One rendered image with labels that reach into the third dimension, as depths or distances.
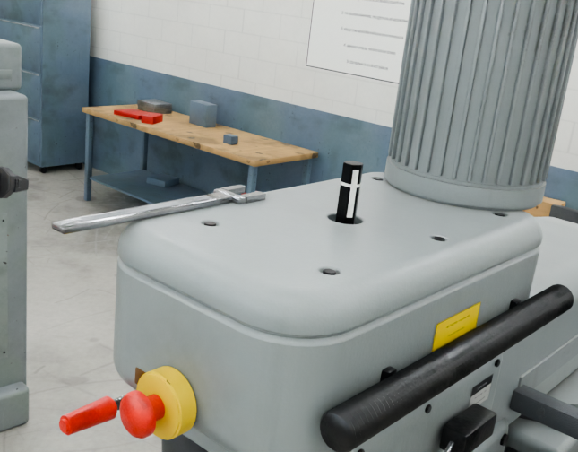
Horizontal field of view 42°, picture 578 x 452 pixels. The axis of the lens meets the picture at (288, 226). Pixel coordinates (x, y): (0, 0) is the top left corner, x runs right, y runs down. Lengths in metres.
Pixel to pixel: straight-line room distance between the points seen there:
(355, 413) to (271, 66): 5.96
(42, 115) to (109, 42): 1.02
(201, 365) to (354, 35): 5.39
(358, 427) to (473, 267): 0.24
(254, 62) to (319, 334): 6.09
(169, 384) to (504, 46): 0.50
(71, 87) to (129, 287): 7.51
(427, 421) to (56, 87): 7.44
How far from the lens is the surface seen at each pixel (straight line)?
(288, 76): 6.36
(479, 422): 0.86
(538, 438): 1.19
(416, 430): 0.80
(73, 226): 0.66
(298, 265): 0.63
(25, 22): 8.19
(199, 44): 7.11
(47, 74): 7.99
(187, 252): 0.64
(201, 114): 6.63
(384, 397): 0.62
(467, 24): 0.86
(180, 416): 0.64
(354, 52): 5.94
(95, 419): 0.75
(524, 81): 0.88
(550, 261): 1.20
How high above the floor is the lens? 2.11
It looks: 18 degrees down
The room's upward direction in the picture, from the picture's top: 7 degrees clockwise
